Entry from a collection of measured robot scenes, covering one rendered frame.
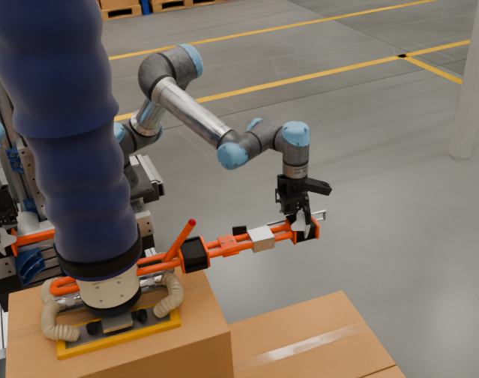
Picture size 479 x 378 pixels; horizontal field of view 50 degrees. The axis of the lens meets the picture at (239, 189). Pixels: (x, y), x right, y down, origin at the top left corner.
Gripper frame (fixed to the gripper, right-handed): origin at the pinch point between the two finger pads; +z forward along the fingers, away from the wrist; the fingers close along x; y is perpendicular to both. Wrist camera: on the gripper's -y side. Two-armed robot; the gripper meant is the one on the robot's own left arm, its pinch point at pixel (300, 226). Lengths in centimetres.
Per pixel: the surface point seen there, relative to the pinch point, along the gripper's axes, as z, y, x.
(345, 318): 55, -22, -5
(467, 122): 78, -206, -161
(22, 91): -61, 66, 10
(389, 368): 55, -25, 21
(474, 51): 26, -205, -167
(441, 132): 110, -222, -205
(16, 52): -68, 66, 9
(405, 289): 110, -90, -55
